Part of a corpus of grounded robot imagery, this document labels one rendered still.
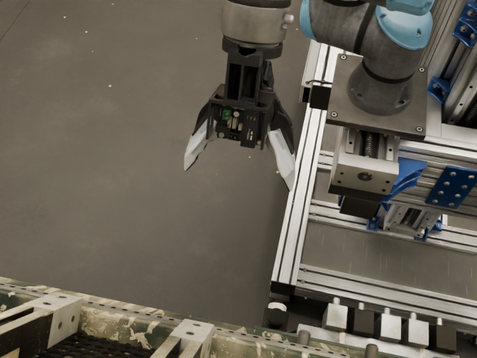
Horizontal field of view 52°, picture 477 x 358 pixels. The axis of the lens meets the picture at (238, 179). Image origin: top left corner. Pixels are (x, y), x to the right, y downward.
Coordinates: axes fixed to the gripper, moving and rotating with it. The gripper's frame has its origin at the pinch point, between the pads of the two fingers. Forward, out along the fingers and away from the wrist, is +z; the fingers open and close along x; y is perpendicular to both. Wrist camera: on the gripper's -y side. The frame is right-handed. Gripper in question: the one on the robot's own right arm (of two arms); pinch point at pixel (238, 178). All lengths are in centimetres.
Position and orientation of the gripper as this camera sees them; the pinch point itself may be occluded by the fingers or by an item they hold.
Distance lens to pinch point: 68.9
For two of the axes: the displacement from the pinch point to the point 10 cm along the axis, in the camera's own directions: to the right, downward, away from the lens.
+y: -2.0, 4.7, -8.6
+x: 9.7, 1.9, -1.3
